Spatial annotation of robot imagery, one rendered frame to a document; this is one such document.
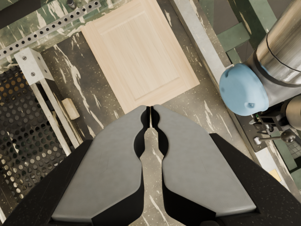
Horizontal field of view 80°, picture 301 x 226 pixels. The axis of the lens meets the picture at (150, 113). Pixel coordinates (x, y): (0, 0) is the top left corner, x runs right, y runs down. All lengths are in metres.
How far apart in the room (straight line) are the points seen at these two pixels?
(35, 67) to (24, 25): 0.17
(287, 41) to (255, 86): 0.06
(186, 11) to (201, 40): 0.12
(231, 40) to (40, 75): 0.76
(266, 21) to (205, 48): 0.24
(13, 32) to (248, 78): 0.81
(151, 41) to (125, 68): 0.15
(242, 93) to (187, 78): 0.47
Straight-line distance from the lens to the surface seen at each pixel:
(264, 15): 0.86
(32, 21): 0.87
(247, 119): 0.76
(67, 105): 0.76
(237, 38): 0.89
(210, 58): 0.74
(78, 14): 0.80
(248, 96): 0.26
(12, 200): 0.95
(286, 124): 0.49
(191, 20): 0.78
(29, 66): 0.80
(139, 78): 0.72
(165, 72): 0.72
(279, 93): 0.28
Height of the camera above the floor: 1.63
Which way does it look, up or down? 34 degrees down
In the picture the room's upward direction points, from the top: 152 degrees clockwise
